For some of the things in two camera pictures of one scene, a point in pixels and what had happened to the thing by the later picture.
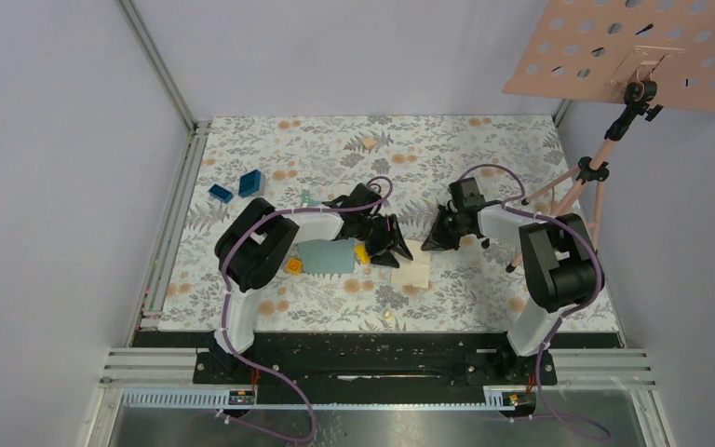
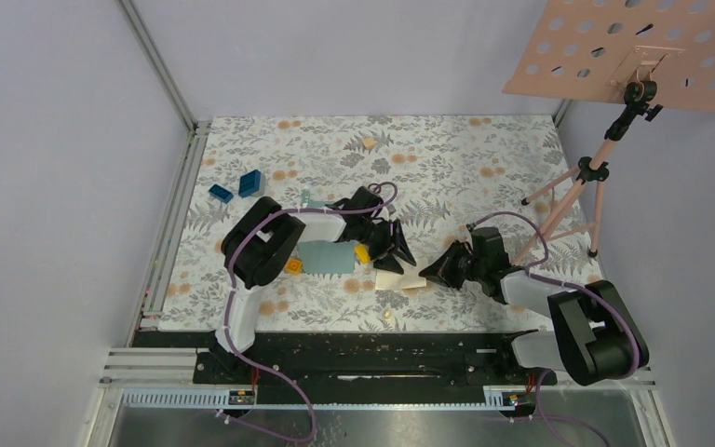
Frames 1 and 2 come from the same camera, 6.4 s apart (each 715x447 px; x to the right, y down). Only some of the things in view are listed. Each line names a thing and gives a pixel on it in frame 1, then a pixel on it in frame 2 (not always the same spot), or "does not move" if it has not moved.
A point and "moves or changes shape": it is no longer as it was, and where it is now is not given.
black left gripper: [382, 256] does not move
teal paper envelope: [328, 256] does not move
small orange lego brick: [293, 266] does not move
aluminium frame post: [198, 129] does not move
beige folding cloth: [414, 272] moves or changes shape
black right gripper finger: [438, 238] → [451, 267]
